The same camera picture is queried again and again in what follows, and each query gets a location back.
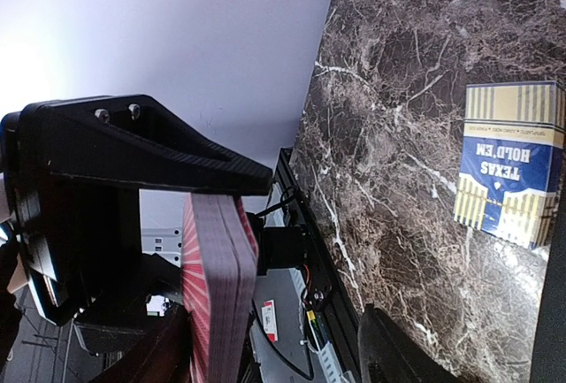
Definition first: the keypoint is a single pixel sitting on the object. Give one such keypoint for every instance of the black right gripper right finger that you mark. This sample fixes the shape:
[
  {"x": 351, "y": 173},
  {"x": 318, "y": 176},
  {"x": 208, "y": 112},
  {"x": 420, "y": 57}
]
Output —
[{"x": 387, "y": 354}]

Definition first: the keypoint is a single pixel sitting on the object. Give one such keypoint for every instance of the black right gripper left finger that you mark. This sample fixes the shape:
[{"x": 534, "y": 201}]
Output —
[{"x": 162, "y": 355}]

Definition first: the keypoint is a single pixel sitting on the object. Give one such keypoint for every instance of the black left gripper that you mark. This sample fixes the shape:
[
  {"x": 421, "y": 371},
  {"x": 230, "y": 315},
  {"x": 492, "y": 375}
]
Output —
[{"x": 73, "y": 169}]

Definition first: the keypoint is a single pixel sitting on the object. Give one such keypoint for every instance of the red playing card deck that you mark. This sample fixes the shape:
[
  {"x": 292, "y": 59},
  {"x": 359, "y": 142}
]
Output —
[{"x": 219, "y": 257}]

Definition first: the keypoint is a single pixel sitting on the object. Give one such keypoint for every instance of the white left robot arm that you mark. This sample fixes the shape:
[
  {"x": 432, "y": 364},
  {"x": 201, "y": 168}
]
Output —
[{"x": 161, "y": 246}]

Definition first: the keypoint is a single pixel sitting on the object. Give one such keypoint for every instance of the round black poker mat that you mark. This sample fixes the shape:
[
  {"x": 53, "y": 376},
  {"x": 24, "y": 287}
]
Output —
[{"x": 548, "y": 356}]

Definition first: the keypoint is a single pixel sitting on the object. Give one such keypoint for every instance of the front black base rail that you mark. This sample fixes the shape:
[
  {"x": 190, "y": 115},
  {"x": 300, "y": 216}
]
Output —
[{"x": 298, "y": 246}]

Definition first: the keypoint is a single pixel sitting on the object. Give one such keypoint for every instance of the white cable tray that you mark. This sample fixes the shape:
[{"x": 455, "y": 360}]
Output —
[{"x": 331, "y": 368}]

